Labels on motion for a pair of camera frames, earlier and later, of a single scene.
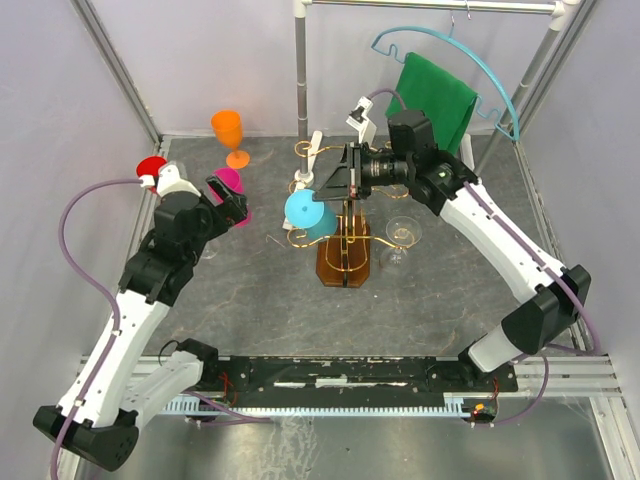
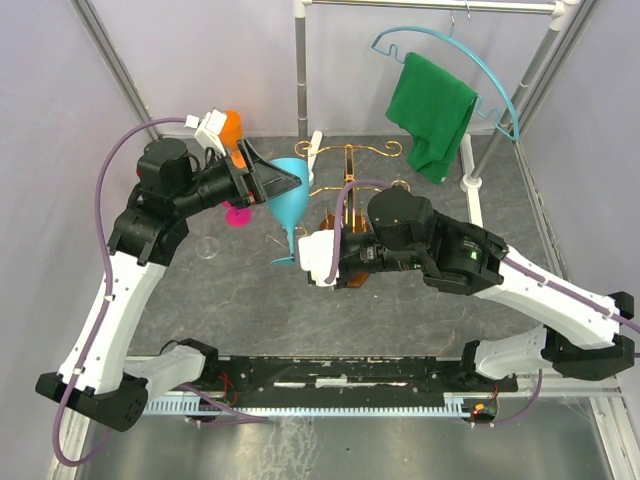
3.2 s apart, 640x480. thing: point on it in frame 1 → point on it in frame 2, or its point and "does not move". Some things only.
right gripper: (337, 187) → (343, 274)
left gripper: (235, 207) → (262, 182)
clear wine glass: (210, 249) does not move
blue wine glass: (316, 218) → (289, 206)
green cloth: (447, 103) does not move
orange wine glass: (227, 125) does not move
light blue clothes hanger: (450, 35) does not move
